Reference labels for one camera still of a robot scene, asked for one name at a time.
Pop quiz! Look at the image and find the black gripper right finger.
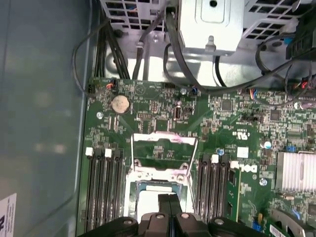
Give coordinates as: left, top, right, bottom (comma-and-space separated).
170, 194, 269, 237

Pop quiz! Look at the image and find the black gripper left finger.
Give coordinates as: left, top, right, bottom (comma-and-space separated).
79, 194, 171, 237

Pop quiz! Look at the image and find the silver CPU chip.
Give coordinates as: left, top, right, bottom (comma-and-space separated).
135, 181, 182, 218

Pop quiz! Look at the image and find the metal socket cover frame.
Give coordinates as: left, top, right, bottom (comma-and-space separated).
127, 132, 199, 180

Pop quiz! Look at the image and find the CPU socket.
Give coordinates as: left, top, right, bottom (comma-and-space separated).
123, 167, 197, 223

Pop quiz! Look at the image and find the green RAM stick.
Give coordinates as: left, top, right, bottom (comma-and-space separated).
226, 167, 242, 223

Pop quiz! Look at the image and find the small graphics card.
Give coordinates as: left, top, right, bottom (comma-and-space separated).
269, 207, 316, 237

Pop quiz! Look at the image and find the green motherboard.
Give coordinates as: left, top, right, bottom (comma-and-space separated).
75, 76, 316, 237

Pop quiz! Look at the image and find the silver chipset heatsink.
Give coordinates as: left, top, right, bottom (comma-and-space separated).
275, 151, 316, 193

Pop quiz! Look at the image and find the round coin battery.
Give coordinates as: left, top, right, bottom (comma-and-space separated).
111, 95, 130, 115

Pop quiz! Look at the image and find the white label sticker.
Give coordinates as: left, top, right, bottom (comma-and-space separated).
0, 192, 17, 234

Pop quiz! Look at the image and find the black PC case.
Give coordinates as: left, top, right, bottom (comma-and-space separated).
0, 0, 316, 237

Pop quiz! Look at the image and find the perforated metal drive cage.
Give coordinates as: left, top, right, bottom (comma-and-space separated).
100, 0, 306, 44

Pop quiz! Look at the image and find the black power cable bundle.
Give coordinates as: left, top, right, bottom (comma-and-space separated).
95, 22, 130, 79

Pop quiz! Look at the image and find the grey cable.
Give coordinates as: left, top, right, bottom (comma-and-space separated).
133, 12, 163, 79

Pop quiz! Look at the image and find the silver metal bracket box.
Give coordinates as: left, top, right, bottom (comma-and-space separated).
179, 0, 244, 56

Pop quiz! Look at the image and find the black flat data cable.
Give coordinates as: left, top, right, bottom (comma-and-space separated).
165, 6, 210, 93

